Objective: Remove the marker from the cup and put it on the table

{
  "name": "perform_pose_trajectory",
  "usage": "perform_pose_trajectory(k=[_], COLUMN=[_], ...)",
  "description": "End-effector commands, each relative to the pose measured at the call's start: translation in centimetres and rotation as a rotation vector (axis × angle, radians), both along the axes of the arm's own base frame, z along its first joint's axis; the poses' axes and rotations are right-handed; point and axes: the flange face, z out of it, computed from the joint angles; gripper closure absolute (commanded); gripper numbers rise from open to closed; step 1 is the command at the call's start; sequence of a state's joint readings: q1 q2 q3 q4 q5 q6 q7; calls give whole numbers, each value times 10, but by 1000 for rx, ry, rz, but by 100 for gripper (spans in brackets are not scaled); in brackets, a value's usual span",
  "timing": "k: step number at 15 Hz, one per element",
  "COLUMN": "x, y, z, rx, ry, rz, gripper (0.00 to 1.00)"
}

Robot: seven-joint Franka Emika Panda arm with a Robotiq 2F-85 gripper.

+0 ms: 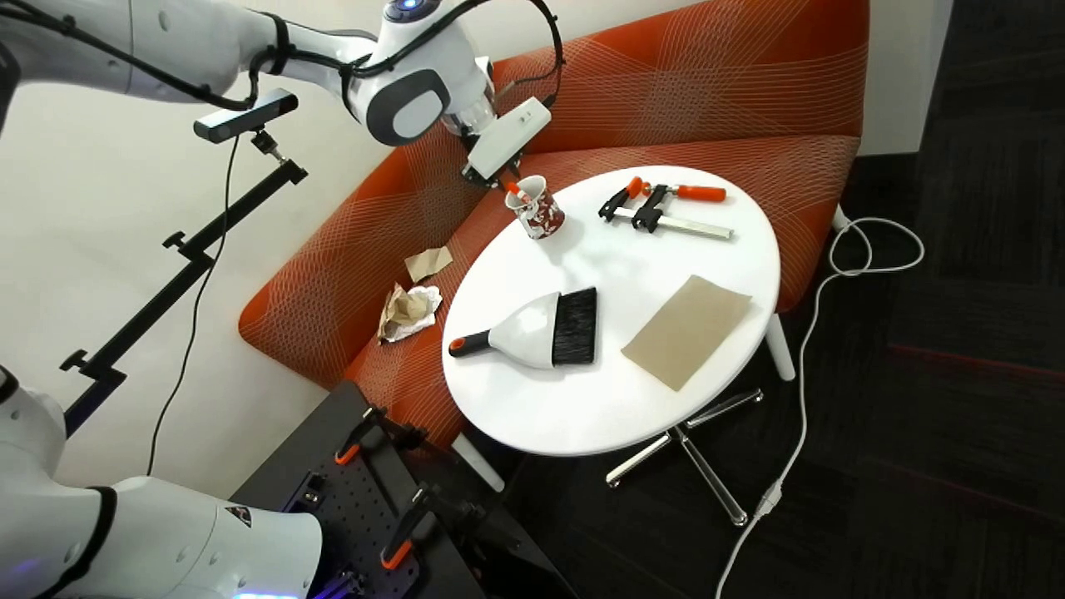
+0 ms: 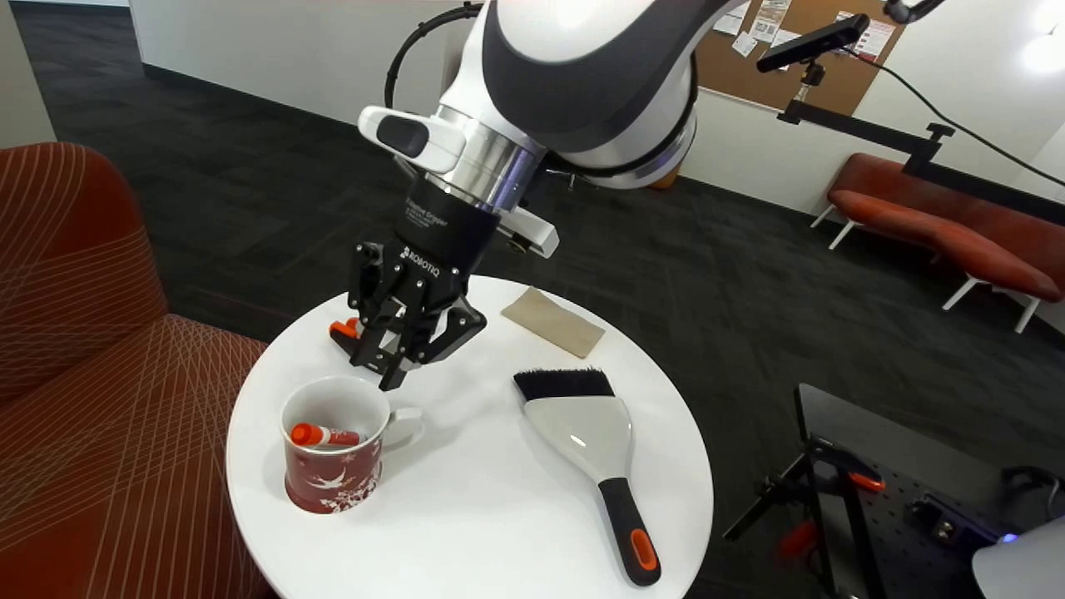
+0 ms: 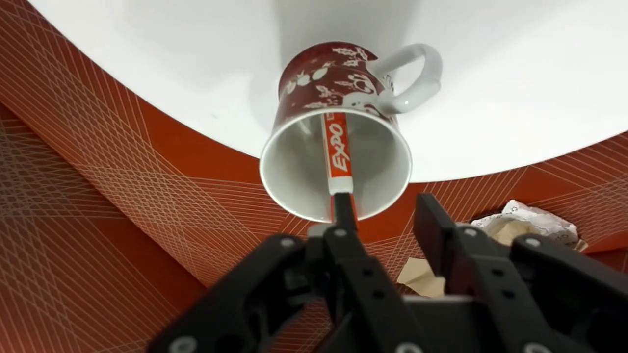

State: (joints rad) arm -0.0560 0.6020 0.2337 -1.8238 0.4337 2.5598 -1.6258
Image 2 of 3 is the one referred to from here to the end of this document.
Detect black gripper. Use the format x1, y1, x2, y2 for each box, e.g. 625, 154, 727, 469
347, 186, 507, 391

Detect red mug white pattern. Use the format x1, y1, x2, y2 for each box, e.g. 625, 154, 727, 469
280, 375, 427, 519

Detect orange striped sofa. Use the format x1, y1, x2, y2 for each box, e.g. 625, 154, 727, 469
0, 140, 276, 599

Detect cork pin board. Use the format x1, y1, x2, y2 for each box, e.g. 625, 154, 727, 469
692, 0, 921, 121

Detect black perforated robot table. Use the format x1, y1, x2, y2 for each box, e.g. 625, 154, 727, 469
792, 379, 1065, 599

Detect red bench white legs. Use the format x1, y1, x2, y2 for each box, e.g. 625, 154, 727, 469
809, 149, 1065, 336

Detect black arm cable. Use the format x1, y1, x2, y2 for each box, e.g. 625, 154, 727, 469
384, 0, 488, 113

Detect black clamp orange handle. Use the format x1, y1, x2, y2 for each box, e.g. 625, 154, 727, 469
727, 436, 891, 599

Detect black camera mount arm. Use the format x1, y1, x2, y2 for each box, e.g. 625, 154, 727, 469
776, 59, 960, 177

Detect black stereo camera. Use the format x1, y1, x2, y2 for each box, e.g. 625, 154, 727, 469
756, 10, 875, 78

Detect black camera cable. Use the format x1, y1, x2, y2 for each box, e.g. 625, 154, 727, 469
863, 42, 1065, 194

